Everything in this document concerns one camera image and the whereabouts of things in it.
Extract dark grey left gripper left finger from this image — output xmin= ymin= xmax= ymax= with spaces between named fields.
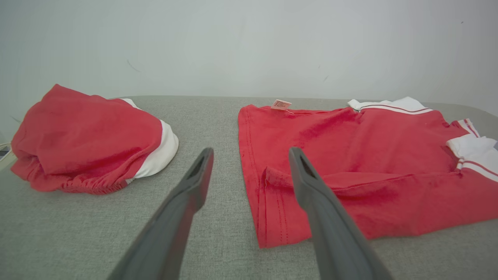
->
xmin=107 ymin=147 xmax=214 ymax=280

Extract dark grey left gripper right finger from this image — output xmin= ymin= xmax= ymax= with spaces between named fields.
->
xmin=289 ymin=147 xmax=393 ymax=280

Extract red and white t-shirt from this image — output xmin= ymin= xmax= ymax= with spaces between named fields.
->
xmin=238 ymin=96 xmax=498 ymax=249

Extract red shorts with white stripe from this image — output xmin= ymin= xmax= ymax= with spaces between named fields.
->
xmin=11 ymin=84 xmax=179 ymax=195

